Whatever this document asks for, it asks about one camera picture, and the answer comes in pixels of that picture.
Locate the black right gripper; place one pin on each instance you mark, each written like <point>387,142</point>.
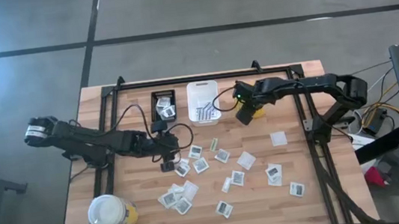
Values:
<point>246,93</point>

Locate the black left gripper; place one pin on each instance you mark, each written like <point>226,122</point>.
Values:
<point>165,146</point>

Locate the blue-striped bandage packet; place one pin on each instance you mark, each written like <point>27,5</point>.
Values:
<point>200,113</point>
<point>210,110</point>

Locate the plain white gauze packet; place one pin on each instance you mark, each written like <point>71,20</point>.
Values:
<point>246,160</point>
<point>278,138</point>
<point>190,190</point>

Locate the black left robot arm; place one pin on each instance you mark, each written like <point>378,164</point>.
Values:
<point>85,138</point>

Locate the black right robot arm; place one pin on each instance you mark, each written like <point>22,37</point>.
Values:
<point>313,81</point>

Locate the yellow slotted plastic basket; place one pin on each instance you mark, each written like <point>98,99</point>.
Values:
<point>261,112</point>

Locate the small plain white packet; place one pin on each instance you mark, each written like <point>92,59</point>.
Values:
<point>175,188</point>

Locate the white plastic bin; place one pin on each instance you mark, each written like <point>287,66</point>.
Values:
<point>203,92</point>

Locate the black slotted plastic basket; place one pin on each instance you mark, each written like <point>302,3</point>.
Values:
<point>161,93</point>

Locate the disinfecting wipes canister yellow label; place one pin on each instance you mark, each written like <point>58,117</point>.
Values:
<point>107,212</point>

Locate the white paper box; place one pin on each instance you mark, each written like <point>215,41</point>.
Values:
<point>361,141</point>

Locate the black power adapter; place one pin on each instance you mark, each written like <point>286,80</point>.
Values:
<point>374,126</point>

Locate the red plastic object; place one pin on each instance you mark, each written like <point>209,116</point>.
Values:
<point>374,178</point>

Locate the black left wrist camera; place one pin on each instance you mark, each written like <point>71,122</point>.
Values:
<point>167,166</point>

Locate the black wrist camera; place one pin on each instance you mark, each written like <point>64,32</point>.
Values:
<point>167,166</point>
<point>246,116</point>

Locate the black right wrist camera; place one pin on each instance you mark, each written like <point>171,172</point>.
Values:
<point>246,116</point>

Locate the black aluminium table frame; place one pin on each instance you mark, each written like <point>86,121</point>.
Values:
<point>199,78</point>

